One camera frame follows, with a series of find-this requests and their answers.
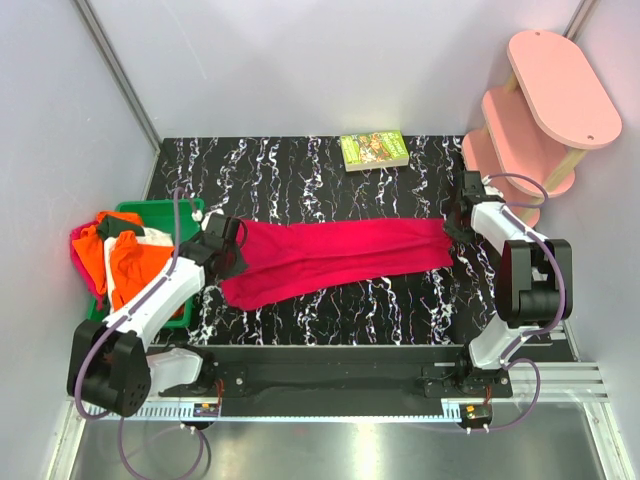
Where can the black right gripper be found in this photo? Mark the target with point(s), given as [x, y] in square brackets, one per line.
[463, 237]

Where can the green paperback book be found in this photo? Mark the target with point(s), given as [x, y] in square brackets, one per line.
[375, 150]

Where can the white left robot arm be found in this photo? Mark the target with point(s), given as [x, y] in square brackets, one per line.
[110, 366]

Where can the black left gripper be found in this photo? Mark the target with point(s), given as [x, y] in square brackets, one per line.
[238, 266]

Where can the orange t shirt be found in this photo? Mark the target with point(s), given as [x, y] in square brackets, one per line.
[117, 256]

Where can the crimson red t shirt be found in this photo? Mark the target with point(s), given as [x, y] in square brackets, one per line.
[289, 261]

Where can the dark green t shirt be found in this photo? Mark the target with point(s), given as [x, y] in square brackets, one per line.
[112, 227]

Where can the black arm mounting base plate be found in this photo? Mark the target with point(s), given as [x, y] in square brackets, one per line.
[425, 370]

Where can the aluminium frame rail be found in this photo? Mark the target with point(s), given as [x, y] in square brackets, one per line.
[107, 51]

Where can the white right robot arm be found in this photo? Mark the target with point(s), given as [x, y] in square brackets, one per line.
[533, 290]

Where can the pink t shirt in bin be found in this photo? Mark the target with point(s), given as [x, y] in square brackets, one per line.
[86, 253]

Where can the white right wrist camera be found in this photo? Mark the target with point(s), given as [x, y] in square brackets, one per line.
[492, 191]

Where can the green plastic bin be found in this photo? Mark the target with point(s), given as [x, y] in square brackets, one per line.
[159, 214]

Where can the pink three tier shelf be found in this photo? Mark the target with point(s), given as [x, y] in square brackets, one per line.
[538, 127]

